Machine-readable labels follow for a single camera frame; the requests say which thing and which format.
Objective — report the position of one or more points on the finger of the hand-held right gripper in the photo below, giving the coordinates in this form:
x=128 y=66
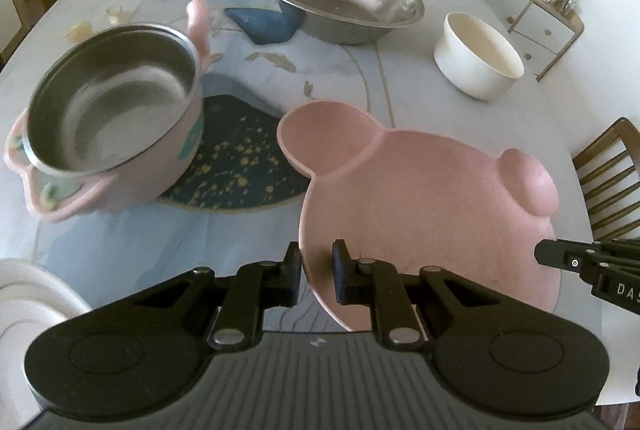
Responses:
x=555 y=252

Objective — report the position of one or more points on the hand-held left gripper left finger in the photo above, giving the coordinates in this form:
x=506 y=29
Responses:
x=292 y=275

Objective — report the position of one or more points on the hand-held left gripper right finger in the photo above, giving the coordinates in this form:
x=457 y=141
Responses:
x=342 y=275

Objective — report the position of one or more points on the pink bear-shaped plate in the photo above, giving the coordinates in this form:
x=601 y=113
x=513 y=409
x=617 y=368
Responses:
x=425 y=210

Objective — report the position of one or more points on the cream bowl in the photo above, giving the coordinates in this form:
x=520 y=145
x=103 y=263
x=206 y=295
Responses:
x=475 y=69

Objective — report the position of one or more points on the large white plate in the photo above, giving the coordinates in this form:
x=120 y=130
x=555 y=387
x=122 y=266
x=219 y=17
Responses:
x=65 y=296

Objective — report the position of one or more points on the wooden slatted chair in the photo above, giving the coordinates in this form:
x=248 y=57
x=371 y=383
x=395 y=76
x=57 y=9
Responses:
x=610 y=169

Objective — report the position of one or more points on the dark speckled round placemat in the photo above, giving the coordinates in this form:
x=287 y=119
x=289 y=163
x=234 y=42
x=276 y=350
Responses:
x=230 y=164

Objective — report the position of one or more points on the pink bowl with steel liner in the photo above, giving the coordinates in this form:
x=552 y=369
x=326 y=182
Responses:
x=150 y=154

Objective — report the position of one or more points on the blue patterned table runner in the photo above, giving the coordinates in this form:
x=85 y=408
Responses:
x=325 y=74

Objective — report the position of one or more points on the white drawer cabinet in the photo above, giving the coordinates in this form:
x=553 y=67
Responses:
x=535 y=24

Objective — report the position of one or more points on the pink spoon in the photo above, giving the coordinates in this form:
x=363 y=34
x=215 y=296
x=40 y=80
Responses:
x=197 y=17

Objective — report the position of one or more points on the small yellowish object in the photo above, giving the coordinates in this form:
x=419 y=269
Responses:
x=80 y=31

